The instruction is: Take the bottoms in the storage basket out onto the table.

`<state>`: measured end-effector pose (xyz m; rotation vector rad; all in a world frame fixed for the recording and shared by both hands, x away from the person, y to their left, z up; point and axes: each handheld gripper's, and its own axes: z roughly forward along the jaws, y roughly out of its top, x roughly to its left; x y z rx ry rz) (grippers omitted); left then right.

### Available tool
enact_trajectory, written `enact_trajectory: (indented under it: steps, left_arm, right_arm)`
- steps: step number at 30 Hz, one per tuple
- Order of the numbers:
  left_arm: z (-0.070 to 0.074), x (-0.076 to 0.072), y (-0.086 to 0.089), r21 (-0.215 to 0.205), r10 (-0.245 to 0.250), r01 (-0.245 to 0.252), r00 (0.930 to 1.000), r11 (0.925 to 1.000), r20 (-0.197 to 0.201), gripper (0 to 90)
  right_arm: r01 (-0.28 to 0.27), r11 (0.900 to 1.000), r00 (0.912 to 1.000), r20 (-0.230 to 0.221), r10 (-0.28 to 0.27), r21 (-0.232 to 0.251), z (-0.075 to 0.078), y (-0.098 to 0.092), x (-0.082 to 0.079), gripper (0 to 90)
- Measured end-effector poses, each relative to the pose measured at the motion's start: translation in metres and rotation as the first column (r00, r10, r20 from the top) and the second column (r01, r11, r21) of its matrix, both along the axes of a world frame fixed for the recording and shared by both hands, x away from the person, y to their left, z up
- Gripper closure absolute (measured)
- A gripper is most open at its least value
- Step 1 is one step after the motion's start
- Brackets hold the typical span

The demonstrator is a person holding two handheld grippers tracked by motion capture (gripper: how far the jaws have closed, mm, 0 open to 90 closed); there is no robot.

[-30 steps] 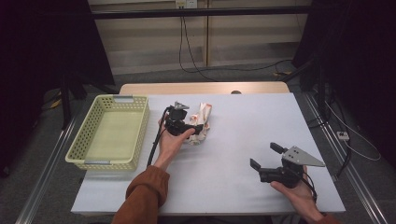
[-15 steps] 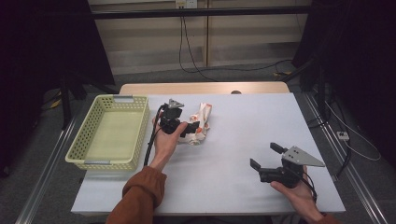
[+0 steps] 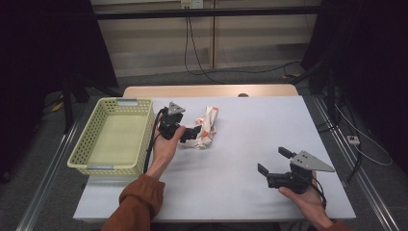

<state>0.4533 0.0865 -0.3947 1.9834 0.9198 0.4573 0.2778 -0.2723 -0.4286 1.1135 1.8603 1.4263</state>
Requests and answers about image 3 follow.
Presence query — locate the white table cover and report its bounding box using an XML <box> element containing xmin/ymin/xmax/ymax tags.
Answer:
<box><xmin>72</xmin><ymin>95</ymin><xmax>357</xmax><ymax>224</ymax></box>

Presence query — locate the black horizontal bar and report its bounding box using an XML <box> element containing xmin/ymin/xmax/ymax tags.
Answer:
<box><xmin>93</xmin><ymin>5</ymin><xmax>322</xmax><ymax>21</ymax></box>

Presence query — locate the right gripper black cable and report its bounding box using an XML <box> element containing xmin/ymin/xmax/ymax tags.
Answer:
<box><xmin>307</xmin><ymin>175</ymin><xmax>328</xmax><ymax>210</ymax></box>

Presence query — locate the white cable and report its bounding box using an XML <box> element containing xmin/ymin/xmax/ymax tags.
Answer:
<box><xmin>334</xmin><ymin>105</ymin><xmax>395</xmax><ymax>167</ymax></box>

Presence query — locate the black power cable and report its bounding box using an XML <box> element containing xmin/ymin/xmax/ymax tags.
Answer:
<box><xmin>183</xmin><ymin>8</ymin><xmax>226</xmax><ymax>86</ymax></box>
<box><xmin>187</xmin><ymin>15</ymin><xmax>303</xmax><ymax>77</ymax></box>

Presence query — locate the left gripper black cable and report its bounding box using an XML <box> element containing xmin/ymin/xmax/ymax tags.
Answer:
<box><xmin>142</xmin><ymin>108</ymin><xmax>168</xmax><ymax>174</ymax></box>

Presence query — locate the white orange patterned cloth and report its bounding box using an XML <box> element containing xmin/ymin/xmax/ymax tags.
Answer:
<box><xmin>181</xmin><ymin>105</ymin><xmax>220</xmax><ymax>151</ymax></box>

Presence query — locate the person's right hand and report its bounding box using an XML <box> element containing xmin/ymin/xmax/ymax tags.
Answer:
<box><xmin>277</xmin><ymin>170</ymin><xmax>335</xmax><ymax>230</ymax></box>

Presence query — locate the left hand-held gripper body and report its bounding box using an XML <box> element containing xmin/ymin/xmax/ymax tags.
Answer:
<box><xmin>158</xmin><ymin>101</ymin><xmax>187</xmax><ymax>141</ymax></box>

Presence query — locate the wooden table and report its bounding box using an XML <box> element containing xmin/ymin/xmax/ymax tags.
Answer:
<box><xmin>122</xmin><ymin>84</ymin><xmax>299</xmax><ymax>99</ymax></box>

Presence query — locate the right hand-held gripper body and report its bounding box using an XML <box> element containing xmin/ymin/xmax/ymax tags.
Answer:
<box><xmin>266</xmin><ymin>149</ymin><xmax>336</xmax><ymax>195</ymax></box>

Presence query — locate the person's left hand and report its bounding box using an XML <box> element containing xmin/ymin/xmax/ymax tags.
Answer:
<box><xmin>145</xmin><ymin>123</ymin><xmax>187</xmax><ymax>181</ymax></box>

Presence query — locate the aluminium floor rail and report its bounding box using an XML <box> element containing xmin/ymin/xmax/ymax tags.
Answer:
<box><xmin>14</xmin><ymin>105</ymin><xmax>94</xmax><ymax>231</ymax></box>
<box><xmin>311</xmin><ymin>95</ymin><xmax>402</xmax><ymax>231</ymax></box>

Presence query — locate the black stand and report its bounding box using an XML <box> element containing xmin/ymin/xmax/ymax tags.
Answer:
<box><xmin>61</xmin><ymin>74</ymin><xmax>123</xmax><ymax>135</ymax></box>
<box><xmin>296</xmin><ymin>59</ymin><xmax>343</xmax><ymax>128</ymax></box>

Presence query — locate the yellow-green perforated plastic basket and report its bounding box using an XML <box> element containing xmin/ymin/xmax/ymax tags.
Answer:
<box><xmin>66</xmin><ymin>97</ymin><xmax>156</xmax><ymax>177</ymax></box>

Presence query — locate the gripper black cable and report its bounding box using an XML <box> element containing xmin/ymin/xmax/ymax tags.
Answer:
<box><xmin>142</xmin><ymin>108</ymin><xmax>168</xmax><ymax>174</ymax></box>
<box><xmin>307</xmin><ymin>175</ymin><xmax>328</xmax><ymax>210</ymax></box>

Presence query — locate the black curtain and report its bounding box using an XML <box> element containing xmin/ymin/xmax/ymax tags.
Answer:
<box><xmin>0</xmin><ymin>0</ymin><xmax>120</xmax><ymax>182</ymax></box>
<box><xmin>300</xmin><ymin>0</ymin><xmax>408</xmax><ymax>165</ymax></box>

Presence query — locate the white wall socket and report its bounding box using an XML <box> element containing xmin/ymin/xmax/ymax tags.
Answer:
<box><xmin>180</xmin><ymin>0</ymin><xmax>205</xmax><ymax>10</ymax></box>

